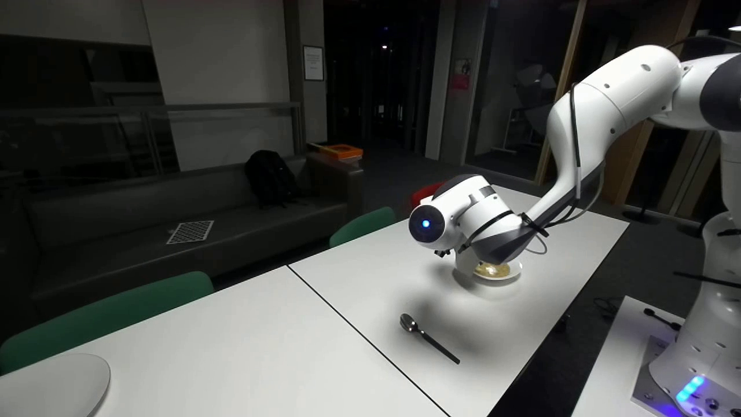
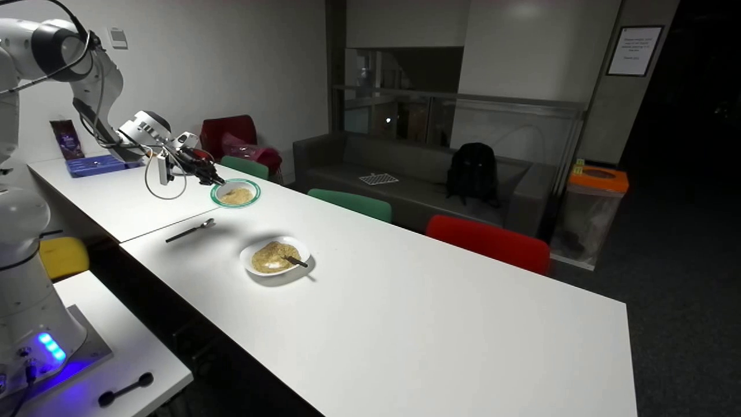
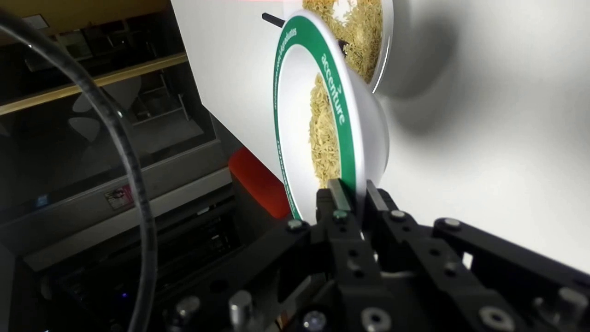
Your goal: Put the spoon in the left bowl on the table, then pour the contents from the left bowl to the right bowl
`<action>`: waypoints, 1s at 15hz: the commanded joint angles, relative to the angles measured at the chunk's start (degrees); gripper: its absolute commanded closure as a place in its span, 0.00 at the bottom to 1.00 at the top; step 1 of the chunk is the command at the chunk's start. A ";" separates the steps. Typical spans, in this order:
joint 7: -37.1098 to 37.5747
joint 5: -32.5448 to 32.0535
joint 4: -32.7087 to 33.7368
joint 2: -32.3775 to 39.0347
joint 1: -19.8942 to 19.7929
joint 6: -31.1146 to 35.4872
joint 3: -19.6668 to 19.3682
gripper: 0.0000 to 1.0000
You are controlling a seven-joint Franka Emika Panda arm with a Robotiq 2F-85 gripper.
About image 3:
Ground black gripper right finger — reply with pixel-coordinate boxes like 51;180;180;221
364;178;590;332

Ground green rimmed white bowl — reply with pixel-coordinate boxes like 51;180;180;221
268;9;392;225

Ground red chair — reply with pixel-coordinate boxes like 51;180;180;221
226;145;290;223

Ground dry rice pile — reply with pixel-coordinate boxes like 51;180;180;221
307;71;342;189
302;0;386;84

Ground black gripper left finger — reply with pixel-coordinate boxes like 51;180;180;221
161;178;383;332

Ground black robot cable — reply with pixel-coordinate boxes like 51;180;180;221
0;7;160;332

